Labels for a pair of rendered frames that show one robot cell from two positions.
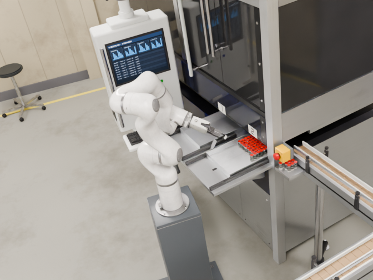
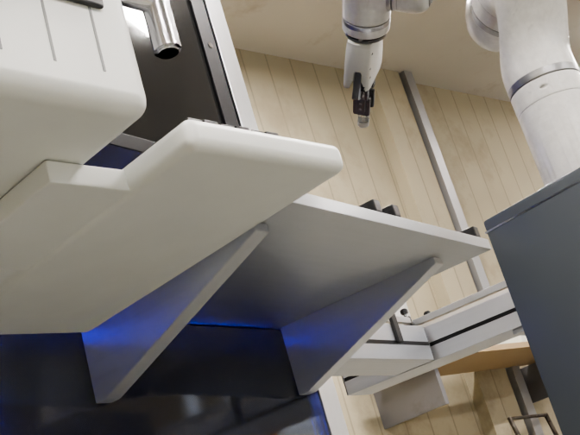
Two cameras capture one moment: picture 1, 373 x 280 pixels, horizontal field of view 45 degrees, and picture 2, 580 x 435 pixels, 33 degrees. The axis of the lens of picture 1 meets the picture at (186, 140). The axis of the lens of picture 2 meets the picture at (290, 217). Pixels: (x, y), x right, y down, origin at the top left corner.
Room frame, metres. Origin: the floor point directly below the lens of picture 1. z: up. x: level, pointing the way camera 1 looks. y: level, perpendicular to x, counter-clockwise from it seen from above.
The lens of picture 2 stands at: (3.09, 1.06, 0.44)
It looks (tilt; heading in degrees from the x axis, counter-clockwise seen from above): 19 degrees up; 234
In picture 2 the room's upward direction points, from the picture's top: 17 degrees counter-clockwise
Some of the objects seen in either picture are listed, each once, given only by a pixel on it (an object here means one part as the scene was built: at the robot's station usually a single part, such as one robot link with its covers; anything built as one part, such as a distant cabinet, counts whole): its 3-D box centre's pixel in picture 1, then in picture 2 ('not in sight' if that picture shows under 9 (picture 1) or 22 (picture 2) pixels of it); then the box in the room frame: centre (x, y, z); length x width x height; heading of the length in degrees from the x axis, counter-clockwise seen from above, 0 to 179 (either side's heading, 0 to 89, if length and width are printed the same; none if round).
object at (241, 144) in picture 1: (247, 150); not in sight; (2.15, -0.35, 0.90); 0.18 x 0.02 x 0.05; 23
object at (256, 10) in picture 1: (260, 81); (222, 86); (2.08, -0.44, 1.40); 0.05 x 0.01 x 0.80; 23
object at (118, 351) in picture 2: not in sight; (178, 317); (2.49, -0.07, 0.80); 0.34 x 0.03 x 0.13; 113
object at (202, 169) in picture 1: (217, 148); (267, 281); (2.27, -0.18, 0.87); 0.70 x 0.48 x 0.02; 23
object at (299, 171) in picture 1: (291, 168); not in sight; (1.96, -0.56, 0.87); 0.14 x 0.13 x 0.02; 113
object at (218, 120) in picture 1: (212, 129); not in sight; (2.45, -0.18, 0.90); 0.34 x 0.26 x 0.04; 113
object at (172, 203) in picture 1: (170, 192); (566, 138); (1.85, 0.14, 0.95); 0.19 x 0.19 x 0.18
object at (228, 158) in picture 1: (241, 153); not in sight; (2.14, -0.31, 0.90); 0.34 x 0.26 x 0.04; 113
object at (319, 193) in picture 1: (318, 224); not in sight; (1.88, -0.70, 0.46); 0.09 x 0.09 x 0.77; 23
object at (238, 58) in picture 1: (240, 50); (143, 20); (2.25, -0.37, 1.51); 0.43 x 0.01 x 0.59; 23
